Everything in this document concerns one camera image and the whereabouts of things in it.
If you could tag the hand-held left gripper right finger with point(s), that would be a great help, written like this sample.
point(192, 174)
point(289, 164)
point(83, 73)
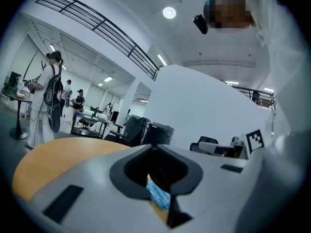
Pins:
point(213, 186)

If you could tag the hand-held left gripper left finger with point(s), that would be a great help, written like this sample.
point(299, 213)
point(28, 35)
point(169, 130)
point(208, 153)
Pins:
point(97, 203)

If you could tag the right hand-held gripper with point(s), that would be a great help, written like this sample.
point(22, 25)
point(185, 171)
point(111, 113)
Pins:
point(253, 142)

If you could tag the black office chair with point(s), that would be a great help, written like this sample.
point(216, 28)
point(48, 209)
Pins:
point(202, 142)

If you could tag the clear bag of blue covers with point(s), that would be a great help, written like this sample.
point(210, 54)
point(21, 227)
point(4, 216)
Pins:
point(159, 195)

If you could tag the black cabinet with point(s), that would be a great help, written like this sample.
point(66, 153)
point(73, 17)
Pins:
point(153, 132)

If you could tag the black balcony railing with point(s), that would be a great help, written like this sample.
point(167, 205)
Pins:
point(257, 96)
point(102, 25)

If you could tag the black framed desk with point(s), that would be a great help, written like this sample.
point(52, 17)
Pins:
point(88, 122)

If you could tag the ceiling tube light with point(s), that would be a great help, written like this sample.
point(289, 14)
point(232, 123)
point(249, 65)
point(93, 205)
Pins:
point(162, 60)
point(52, 47)
point(108, 78)

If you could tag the person's white shirt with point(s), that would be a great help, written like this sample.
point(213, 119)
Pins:
point(289, 81)

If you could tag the round black side table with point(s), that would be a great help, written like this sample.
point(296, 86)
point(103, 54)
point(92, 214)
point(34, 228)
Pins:
point(18, 115)

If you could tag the person's head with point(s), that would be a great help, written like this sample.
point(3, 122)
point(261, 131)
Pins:
point(230, 11)

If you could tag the round ceiling light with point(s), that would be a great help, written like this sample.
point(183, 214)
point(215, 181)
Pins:
point(169, 12)

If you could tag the small potted plant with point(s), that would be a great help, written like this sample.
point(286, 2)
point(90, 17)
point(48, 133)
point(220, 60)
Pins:
point(9, 88)

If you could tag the black head-worn camera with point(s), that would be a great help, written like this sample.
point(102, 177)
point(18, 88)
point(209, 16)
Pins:
point(200, 24)

